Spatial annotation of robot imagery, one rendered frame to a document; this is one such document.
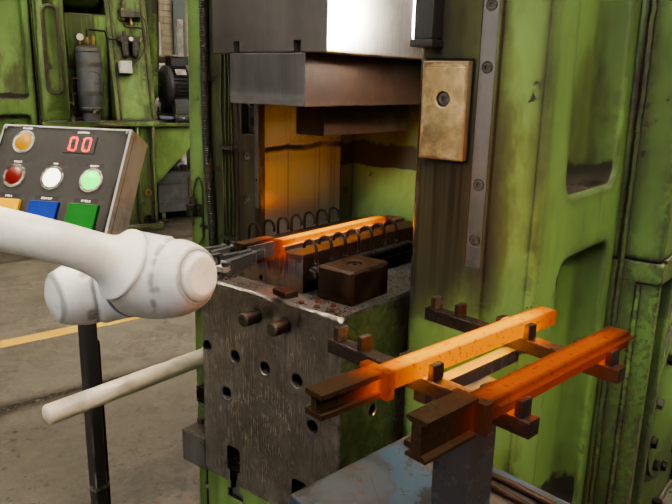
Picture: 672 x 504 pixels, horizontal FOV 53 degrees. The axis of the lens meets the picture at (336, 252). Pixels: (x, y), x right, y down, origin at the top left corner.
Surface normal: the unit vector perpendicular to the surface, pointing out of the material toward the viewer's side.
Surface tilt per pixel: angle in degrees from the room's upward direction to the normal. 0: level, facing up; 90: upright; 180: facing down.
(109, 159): 60
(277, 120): 90
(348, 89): 90
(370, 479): 0
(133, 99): 79
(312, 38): 90
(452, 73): 90
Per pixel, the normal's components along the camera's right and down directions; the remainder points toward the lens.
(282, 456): -0.63, 0.18
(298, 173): 0.77, 0.17
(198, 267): 0.84, -0.03
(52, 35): 0.54, 0.22
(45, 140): -0.20, -0.29
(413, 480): 0.02, -0.97
